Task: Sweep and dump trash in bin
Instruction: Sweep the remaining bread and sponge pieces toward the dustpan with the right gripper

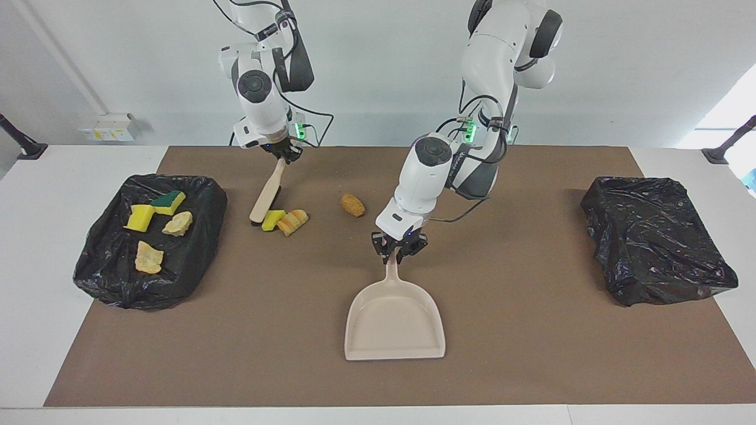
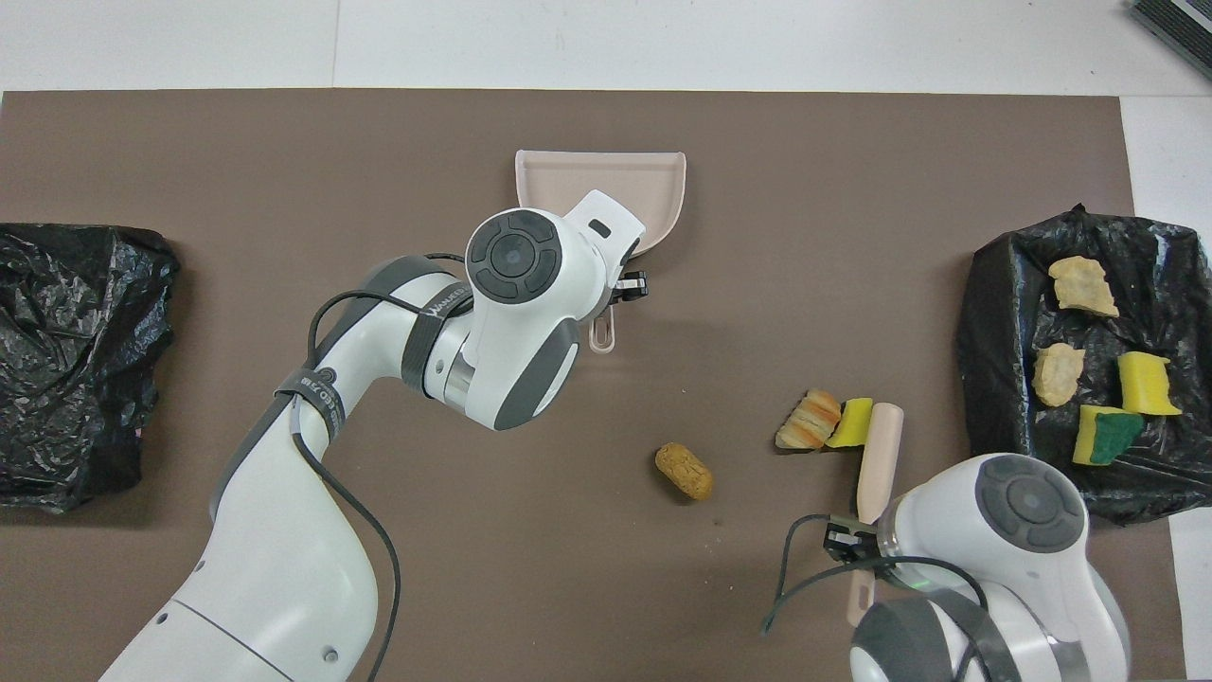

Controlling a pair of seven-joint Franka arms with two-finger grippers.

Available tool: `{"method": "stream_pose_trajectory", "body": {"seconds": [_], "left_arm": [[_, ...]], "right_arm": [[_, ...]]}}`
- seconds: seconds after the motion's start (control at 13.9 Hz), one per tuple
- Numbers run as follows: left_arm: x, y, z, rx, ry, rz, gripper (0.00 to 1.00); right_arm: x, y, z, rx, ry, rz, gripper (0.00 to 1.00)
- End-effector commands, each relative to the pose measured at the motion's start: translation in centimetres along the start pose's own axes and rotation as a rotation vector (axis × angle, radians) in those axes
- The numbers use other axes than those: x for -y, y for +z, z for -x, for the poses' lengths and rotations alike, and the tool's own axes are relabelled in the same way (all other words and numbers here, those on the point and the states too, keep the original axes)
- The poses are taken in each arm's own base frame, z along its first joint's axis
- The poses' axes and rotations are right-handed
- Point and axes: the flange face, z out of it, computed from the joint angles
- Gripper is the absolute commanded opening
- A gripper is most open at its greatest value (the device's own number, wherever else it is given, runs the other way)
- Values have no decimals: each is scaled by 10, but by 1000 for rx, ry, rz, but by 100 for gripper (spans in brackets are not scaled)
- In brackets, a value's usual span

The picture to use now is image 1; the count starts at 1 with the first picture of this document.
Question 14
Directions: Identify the black clamp stand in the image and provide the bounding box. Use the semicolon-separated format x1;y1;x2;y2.
0;112;49;161
702;115;756;165

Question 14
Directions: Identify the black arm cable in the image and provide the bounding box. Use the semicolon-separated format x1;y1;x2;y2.
434;80;520;224
213;0;335;148

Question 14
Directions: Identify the pale crumpled pastry piece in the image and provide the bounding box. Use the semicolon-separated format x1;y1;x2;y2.
135;240;165;274

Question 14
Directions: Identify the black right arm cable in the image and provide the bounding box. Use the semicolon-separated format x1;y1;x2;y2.
213;0;335;148

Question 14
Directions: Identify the brown table mat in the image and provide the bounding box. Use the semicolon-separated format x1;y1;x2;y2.
43;146;756;408

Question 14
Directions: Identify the yellow and green sponge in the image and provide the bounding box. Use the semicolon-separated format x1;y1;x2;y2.
151;190;187;217

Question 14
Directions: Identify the black bag lined bin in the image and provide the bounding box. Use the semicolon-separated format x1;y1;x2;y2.
581;176;739;308
73;174;228;311

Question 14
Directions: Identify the beige plastic dustpan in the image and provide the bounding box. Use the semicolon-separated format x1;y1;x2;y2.
344;257;447;362

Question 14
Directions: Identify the beige brush with black bristles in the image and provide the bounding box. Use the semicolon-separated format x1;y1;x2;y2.
249;158;288;225

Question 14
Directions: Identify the striped bread roll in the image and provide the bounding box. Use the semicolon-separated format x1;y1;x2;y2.
276;209;309;237
162;211;194;237

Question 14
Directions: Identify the white wall socket box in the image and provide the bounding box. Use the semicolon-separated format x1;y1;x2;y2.
79;112;142;142

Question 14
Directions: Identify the white wall cable conduit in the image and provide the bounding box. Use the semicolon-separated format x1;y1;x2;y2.
15;0;110;116

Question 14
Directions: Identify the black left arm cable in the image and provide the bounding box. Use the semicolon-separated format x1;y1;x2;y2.
434;80;520;224

